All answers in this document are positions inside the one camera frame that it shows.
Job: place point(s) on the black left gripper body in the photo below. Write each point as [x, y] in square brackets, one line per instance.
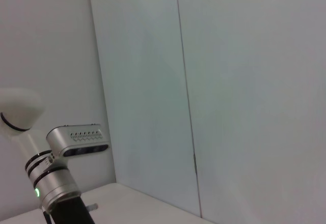
[71, 211]

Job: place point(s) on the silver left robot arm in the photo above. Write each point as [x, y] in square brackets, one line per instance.
[51, 180]

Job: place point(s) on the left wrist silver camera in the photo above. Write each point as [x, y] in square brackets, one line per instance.
[76, 142]

